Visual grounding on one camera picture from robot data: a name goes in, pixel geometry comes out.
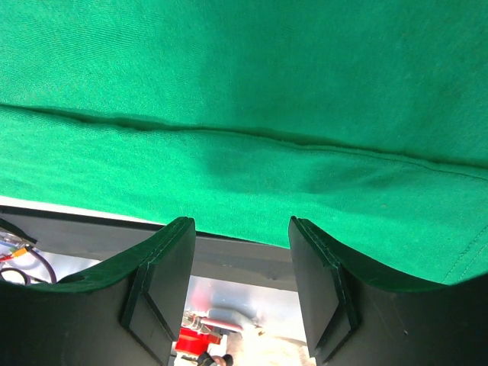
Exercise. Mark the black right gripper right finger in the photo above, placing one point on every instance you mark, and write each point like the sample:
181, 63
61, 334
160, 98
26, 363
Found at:
358, 311

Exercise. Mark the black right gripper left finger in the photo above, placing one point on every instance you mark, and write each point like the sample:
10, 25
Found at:
126, 310

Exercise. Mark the red object below table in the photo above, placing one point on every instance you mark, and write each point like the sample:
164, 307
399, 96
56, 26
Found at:
202, 333

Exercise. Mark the green t shirt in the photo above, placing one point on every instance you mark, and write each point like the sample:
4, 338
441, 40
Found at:
368, 118

